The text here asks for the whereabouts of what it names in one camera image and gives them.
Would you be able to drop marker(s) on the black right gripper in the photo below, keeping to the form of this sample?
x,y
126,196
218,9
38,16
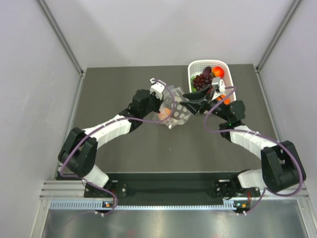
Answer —
x,y
193,108

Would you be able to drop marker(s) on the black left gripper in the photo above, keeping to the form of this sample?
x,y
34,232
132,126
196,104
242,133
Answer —
x,y
158,101

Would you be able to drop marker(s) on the fake peach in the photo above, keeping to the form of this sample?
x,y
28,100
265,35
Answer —
x,y
164,113

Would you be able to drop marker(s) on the dark purple fake grapes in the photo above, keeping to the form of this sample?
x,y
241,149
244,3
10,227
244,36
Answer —
x,y
203,81

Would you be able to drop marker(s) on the clear zip top bag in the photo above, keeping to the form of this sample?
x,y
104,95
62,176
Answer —
x,y
179,114

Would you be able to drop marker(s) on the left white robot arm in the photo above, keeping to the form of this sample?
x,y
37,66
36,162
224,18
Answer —
x,y
79,151

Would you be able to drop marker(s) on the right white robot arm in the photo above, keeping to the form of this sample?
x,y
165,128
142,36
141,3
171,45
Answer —
x,y
281,165

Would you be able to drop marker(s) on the green fake vegetable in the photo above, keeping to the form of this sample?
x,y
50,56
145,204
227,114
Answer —
x,y
193,84

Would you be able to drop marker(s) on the orange fake pumpkin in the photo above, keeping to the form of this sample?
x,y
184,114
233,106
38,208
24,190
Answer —
x,y
226,101

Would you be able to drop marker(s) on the purple fake eggplant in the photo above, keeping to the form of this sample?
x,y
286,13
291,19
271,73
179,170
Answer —
x,y
207,71

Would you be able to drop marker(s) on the white perforated plastic basket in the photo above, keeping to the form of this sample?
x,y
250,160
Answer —
x,y
197,67

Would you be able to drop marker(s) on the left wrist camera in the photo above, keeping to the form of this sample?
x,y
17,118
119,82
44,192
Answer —
x,y
157,88

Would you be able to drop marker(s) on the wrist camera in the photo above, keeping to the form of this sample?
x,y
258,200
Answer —
x,y
218,85
157,88

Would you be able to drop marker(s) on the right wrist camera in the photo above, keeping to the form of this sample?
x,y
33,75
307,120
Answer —
x,y
218,85

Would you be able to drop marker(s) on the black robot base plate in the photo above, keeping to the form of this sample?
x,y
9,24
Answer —
x,y
162,189

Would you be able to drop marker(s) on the aluminium frame post left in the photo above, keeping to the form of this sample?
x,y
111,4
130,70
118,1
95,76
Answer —
x,y
59,34

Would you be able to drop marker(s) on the aluminium frame post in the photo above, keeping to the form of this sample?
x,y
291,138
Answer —
x,y
59,34
290,13

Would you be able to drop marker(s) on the aluminium frame post right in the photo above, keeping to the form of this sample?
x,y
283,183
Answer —
x,y
290,13

